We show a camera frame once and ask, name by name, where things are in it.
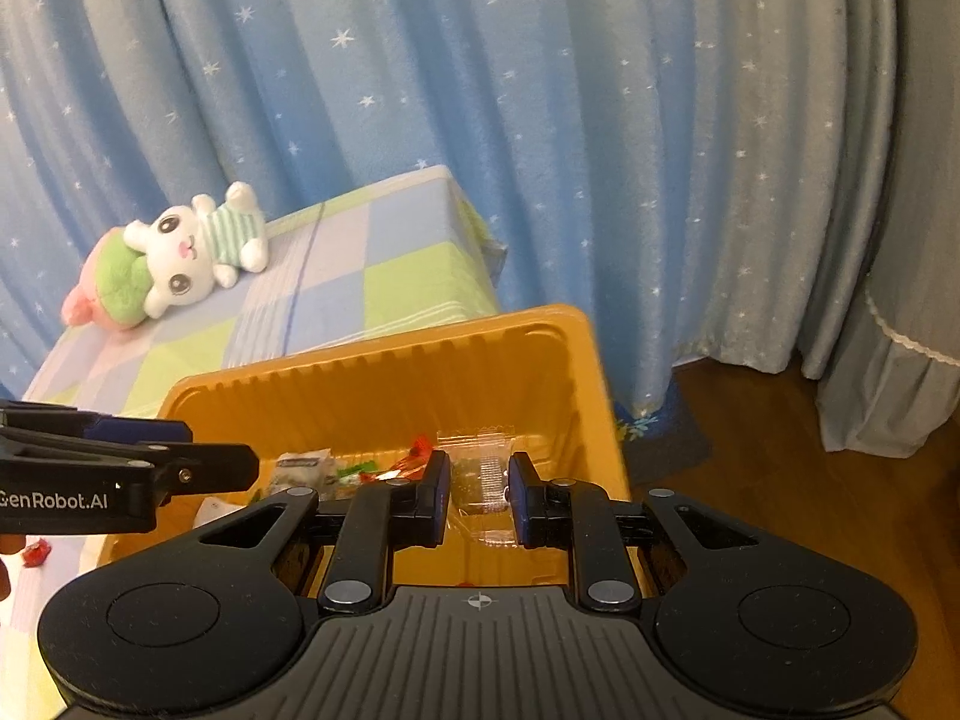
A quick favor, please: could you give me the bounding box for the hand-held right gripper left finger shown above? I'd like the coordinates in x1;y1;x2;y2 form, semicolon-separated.
196;450;453;614

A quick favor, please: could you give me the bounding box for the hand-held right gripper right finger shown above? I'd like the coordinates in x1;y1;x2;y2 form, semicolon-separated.
508;452;758;612

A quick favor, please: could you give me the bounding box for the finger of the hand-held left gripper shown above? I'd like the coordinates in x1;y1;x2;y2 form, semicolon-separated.
0;431;260;494
0;401;194;446

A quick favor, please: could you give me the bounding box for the clear-wrapped brown candy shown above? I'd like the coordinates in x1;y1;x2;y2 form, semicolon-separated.
437;426;530;547

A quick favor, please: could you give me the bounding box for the orange plastic tray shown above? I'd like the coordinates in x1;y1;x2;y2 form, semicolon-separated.
97;304;638;593

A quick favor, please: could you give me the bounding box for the person's left hand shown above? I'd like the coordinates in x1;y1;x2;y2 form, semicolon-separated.
0;532;25;602

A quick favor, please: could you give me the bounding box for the red yellow twisted candy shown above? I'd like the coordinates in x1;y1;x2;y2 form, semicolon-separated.
379;435;437;482

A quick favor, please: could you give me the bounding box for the dark patterned candy packet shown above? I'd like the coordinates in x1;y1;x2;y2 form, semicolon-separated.
271;450;335;496

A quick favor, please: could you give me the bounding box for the blue floor mat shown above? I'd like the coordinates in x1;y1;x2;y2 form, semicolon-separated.
613;390;713;470

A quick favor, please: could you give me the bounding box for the white bunny plush toy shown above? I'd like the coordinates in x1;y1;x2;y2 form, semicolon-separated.
61;181;269;331

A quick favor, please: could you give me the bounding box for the blue star curtain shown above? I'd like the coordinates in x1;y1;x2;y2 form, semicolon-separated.
0;0;863;421

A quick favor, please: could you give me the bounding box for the grey lace-trimmed cloth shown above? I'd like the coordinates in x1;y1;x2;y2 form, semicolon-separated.
816;270;960;460

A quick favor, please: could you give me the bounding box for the grey curtain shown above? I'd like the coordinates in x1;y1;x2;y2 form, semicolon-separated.
795;0;960;383

